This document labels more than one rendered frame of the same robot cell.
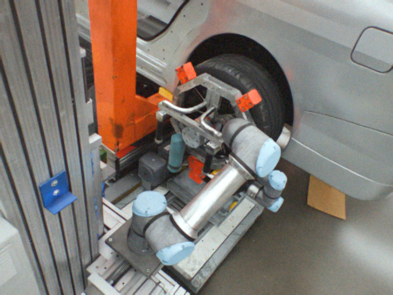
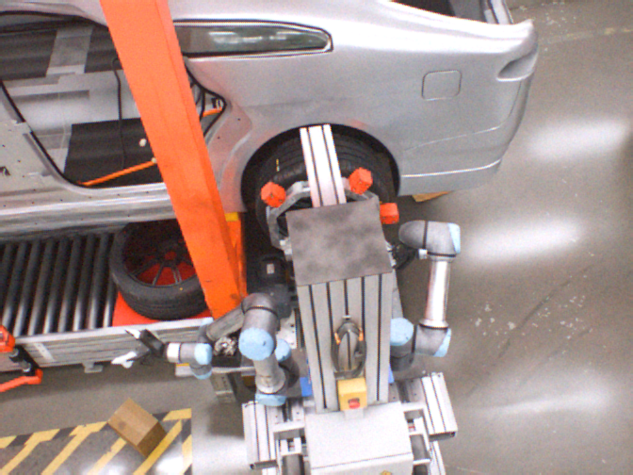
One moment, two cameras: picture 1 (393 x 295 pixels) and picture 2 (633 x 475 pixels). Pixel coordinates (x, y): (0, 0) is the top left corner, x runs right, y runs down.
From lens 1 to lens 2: 188 cm
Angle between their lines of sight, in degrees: 24
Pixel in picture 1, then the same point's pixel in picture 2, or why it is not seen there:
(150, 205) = (403, 332)
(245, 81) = (342, 165)
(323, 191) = not seen: hidden behind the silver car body
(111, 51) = (221, 239)
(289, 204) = (402, 217)
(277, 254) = not seen: hidden behind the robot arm
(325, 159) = (441, 174)
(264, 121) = (379, 185)
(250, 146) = (442, 240)
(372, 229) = not seen: hidden behind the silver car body
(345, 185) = (467, 182)
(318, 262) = (470, 251)
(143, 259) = (413, 369)
